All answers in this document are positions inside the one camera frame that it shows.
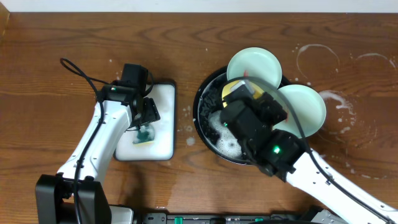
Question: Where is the yellow plate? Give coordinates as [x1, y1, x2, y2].
[221, 80, 264, 108]

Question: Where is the green scrubbing sponge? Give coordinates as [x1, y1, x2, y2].
[132, 124, 155, 144]

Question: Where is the mint plate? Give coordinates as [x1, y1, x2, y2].
[273, 85, 326, 138]
[226, 47, 282, 87]

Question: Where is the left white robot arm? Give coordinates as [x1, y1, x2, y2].
[35, 63, 160, 223]

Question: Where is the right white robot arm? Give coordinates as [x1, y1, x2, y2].
[220, 89, 397, 223]

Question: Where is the rectangular black foam tray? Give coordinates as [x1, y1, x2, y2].
[114, 82, 176, 161]

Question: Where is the round black tray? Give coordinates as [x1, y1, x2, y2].
[192, 65, 299, 166]

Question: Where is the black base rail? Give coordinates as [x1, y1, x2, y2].
[136, 211, 312, 224]

